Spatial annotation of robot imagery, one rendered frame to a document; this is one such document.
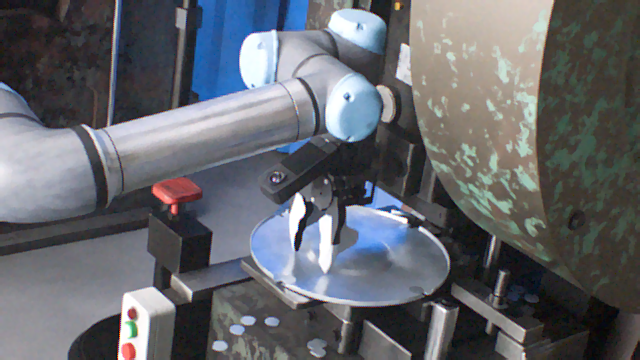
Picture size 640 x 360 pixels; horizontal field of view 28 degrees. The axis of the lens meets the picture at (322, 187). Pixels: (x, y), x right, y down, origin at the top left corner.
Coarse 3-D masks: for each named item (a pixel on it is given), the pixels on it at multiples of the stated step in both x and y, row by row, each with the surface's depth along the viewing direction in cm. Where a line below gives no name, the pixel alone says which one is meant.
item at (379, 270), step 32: (288, 224) 192; (352, 224) 194; (384, 224) 196; (256, 256) 182; (288, 256) 183; (352, 256) 184; (384, 256) 185; (416, 256) 187; (448, 256) 187; (320, 288) 176; (352, 288) 177; (384, 288) 178
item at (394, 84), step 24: (408, 0) 177; (408, 24) 178; (384, 48) 182; (408, 48) 178; (384, 72) 183; (408, 72) 179; (384, 96) 182; (408, 96) 180; (384, 120) 183; (408, 120) 181; (384, 144) 181; (408, 144) 177; (384, 168) 182; (408, 168) 178; (432, 168) 179; (408, 192) 180; (432, 192) 180
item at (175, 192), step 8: (160, 184) 204; (168, 184) 204; (176, 184) 205; (184, 184) 205; (192, 184) 206; (160, 192) 202; (168, 192) 202; (176, 192) 202; (184, 192) 203; (192, 192) 203; (200, 192) 204; (168, 200) 201; (176, 200) 201; (184, 200) 202; (192, 200) 203; (176, 208) 205
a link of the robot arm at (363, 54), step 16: (336, 16) 166; (352, 16) 167; (368, 16) 168; (336, 32) 166; (352, 32) 165; (368, 32) 165; (384, 32) 167; (352, 48) 165; (368, 48) 166; (352, 64) 166; (368, 64) 167; (368, 80) 168
